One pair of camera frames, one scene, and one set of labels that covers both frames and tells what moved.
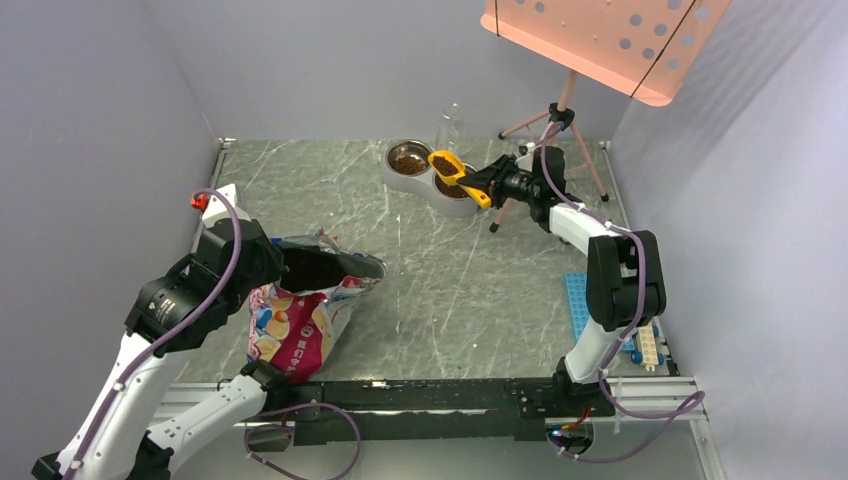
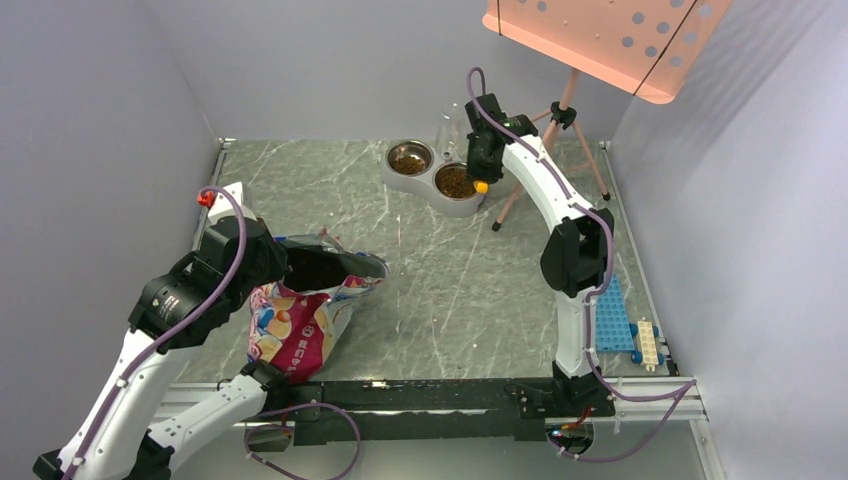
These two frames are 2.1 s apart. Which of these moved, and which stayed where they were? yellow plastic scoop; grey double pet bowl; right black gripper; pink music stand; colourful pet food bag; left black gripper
Moved: right black gripper; yellow plastic scoop
Stayed: pink music stand; colourful pet food bag; left black gripper; grey double pet bowl
